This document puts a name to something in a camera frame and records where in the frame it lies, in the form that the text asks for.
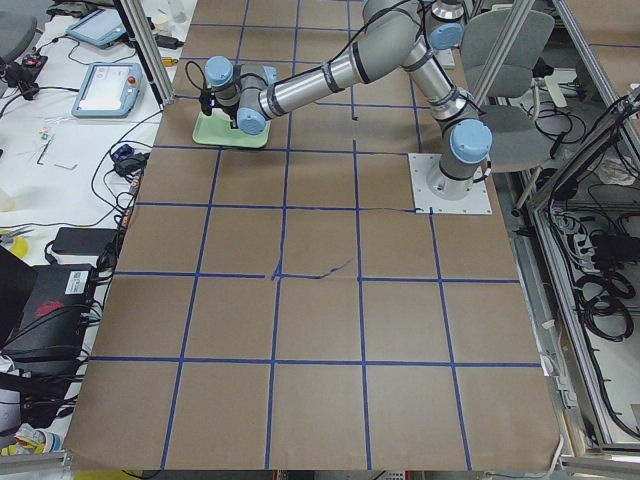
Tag green plastic tray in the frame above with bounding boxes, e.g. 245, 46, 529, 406
192, 111, 270, 149

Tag teach pendant with red button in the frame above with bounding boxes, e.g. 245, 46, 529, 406
71, 62, 143, 118

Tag upper teach pendant tablet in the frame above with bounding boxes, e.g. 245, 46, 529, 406
66, 9, 126, 49

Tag black power adapter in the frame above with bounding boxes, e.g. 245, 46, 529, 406
51, 227, 116, 256

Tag black computer case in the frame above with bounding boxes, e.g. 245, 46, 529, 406
1, 264, 100, 376

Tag grey chair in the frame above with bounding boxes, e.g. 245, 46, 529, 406
460, 9, 554, 208

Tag aluminium frame post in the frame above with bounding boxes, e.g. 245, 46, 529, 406
113, 0, 175, 108

